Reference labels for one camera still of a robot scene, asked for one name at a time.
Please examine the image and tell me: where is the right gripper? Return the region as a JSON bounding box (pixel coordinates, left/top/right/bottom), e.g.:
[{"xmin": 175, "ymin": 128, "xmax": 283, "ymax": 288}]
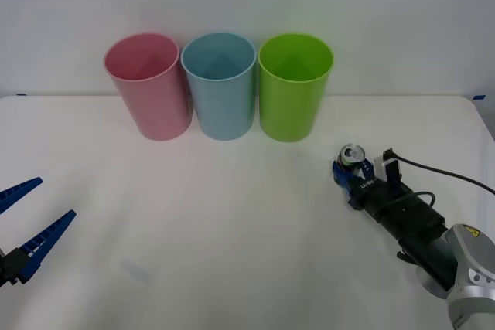
[{"xmin": 331, "ymin": 156, "xmax": 418, "ymax": 224}]

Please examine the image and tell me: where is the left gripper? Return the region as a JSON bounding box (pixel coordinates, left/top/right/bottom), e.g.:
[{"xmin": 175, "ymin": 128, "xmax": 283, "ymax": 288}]
[{"xmin": 0, "ymin": 177, "xmax": 77, "ymax": 288}]

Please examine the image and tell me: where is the silver-topped drink can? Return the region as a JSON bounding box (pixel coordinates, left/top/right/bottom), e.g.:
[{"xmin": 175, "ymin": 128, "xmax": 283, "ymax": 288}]
[{"xmin": 337, "ymin": 143, "xmax": 367, "ymax": 175}]

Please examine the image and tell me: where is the pale blue plastic bin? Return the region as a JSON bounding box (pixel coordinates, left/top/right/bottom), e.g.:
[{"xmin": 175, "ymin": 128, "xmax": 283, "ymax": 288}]
[{"xmin": 180, "ymin": 31, "xmax": 258, "ymax": 141}]

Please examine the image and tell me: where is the pink plastic bin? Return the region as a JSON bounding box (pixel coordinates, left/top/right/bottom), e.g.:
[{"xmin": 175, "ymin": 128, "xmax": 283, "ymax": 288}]
[{"xmin": 103, "ymin": 32, "xmax": 193, "ymax": 142}]

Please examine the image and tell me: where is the green plastic bin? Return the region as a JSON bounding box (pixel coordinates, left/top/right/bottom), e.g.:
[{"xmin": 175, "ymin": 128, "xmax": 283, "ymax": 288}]
[{"xmin": 258, "ymin": 32, "xmax": 335, "ymax": 143}]

